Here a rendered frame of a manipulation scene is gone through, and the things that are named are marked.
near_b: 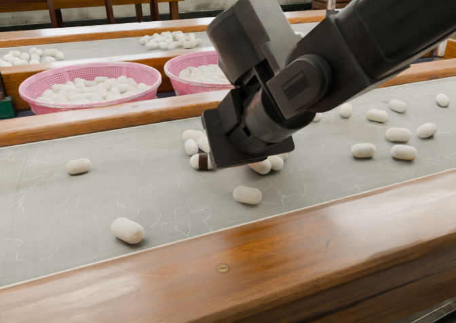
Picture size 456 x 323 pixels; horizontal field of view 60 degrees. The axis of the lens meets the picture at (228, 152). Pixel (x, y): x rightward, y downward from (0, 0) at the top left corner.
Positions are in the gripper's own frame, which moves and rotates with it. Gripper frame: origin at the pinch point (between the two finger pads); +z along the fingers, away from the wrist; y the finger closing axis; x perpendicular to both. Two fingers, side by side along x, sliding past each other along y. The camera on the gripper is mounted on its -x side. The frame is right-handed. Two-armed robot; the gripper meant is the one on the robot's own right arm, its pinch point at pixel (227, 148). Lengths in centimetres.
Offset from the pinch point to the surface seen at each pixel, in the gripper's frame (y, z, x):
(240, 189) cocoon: 2.2, -7.2, 6.2
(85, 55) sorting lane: 14, 53, -42
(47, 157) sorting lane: 23.3, 9.8, -5.3
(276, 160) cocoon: -5.0, -3.5, 3.3
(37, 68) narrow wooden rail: 25, 38, -32
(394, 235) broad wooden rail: -7.9, -18.0, 14.4
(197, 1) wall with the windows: -163, 431, -295
